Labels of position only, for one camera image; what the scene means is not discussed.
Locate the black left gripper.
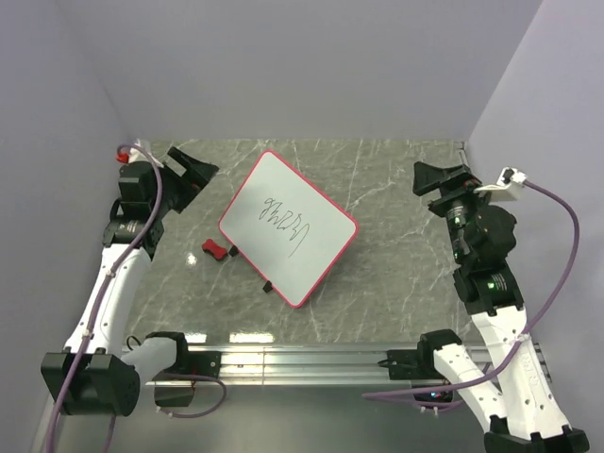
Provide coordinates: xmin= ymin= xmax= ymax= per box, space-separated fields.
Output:
xmin=149 ymin=147 xmax=217 ymax=216

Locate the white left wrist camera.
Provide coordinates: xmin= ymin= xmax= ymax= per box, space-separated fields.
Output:
xmin=116 ymin=145 xmax=164 ymax=168

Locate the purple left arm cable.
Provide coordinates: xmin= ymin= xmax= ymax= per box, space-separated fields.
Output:
xmin=44 ymin=143 xmax=165 ymax=453

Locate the red whiteboard eraser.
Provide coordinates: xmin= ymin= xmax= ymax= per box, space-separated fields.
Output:
xmin=201 ymin=239 xmax=228 ymax=261

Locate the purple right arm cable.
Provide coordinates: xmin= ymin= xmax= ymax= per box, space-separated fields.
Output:
xmin=361 ymin=180 xmax=580 ymax=406

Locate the white board with pink frame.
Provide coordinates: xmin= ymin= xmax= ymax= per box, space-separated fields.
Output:
xmin=218 ymin=150 xmax=359 ymax=309

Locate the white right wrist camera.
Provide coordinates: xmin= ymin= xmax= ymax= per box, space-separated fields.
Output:
xmin=474 ymin=167 xmax=527 ymax=203

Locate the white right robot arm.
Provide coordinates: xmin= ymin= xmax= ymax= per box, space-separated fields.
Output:
xmin=412 ymin=161 xmax=590 ymax=452

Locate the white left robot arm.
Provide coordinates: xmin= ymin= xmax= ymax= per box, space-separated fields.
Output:
xmin=41 ymin=145 xmax=218 ymax=416

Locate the aluminium mounting rail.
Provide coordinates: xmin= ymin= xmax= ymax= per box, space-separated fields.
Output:
xmin=120 ymin=343 xmax=553 ymax=388

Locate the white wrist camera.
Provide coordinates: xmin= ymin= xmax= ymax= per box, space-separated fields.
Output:
xmin=474 ymin=167 xmax=527 ymax=203
xmin=116 ymin=145 xmax=164 ymax=168

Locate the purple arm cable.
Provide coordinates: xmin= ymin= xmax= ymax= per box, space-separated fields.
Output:
xmin=44 ymin=143 xmax=165 ymax=453
xmin=361 ymin=180 xmax=580 ymax=406

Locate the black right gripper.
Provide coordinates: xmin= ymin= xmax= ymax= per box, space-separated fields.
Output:
xmin=411 ymin=160 xmax=496 ymax=263

